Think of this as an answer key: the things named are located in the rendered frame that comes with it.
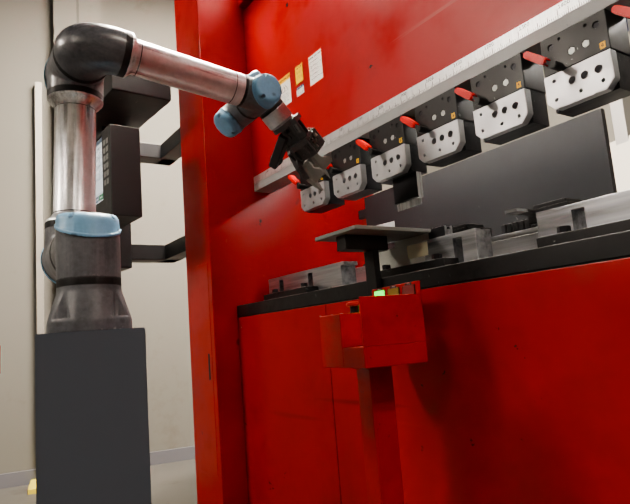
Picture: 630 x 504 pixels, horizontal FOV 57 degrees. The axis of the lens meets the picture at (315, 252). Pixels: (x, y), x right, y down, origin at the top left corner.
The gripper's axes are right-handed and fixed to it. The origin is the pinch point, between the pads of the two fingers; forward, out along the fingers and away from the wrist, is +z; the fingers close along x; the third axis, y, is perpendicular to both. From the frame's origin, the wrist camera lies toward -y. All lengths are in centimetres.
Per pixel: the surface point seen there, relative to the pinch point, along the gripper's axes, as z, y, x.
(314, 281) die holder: 32.3, -34.6, 9.1
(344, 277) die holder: 33.1, -19.3, 4.3
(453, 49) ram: -7.7, 45.0, 18.9
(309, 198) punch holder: 10.3, -26.1, 26.4
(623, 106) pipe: 122, 45, 240
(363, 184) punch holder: 11.9, 0.9, 16.0
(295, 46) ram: -31, -16, 66
